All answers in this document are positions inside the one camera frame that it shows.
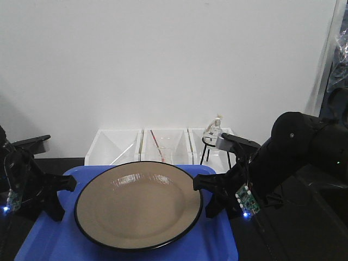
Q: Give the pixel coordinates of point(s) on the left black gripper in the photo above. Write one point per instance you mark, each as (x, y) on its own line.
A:
(20, 172)

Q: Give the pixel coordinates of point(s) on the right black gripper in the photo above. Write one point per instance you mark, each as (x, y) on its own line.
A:
(237, 176)

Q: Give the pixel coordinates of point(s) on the blue plastic tray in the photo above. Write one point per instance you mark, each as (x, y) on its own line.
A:
(209, 239)

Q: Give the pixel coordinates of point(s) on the beige plate with black rim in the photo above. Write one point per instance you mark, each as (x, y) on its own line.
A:
(138, 206)

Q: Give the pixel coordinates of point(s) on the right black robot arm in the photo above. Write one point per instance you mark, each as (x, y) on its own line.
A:
(296, 140)

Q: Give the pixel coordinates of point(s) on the right white plastic bin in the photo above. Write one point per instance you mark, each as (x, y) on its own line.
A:
(217, 159)

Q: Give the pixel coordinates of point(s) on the white plastic bin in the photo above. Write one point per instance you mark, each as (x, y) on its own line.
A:
(177, 139)
(217, 159)
(108, 144)

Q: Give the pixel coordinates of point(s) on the right green circuit board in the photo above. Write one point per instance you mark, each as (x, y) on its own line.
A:
(247, 202)

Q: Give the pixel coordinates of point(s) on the green circuit board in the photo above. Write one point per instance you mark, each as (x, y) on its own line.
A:
(247, 202)
(14, 200)

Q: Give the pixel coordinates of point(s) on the left green circuit board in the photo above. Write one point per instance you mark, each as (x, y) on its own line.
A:
(14, 200)

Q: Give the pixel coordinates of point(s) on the glass alcohol lamp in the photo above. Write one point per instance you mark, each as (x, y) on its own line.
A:
(211, 133)

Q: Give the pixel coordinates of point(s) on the middle white plastic bin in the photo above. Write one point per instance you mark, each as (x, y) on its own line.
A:
(177, 139)

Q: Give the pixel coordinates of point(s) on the clear glass beaker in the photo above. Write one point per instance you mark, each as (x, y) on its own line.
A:
(166, 155)

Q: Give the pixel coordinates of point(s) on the left white plastic bin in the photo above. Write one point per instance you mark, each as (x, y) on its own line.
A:
(108, 144)

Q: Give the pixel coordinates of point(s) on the clear glass rod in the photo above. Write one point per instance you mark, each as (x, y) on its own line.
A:
(125, 156)

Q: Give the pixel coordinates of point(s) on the blue metal rack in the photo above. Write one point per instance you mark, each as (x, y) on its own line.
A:
(326, 108)

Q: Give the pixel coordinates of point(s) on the clear plastic bag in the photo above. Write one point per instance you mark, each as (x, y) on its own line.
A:
(340, 59)

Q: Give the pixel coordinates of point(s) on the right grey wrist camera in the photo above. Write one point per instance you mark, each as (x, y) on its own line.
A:
(226, 142)

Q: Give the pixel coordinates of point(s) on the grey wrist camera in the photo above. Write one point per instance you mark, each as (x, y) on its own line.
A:
(34, 145)
(226, 142)

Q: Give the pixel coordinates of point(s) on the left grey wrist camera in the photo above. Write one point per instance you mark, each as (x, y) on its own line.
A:
(34, 145)

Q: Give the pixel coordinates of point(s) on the black wire tripod stand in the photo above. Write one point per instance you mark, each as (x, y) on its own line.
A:
(206, 153)

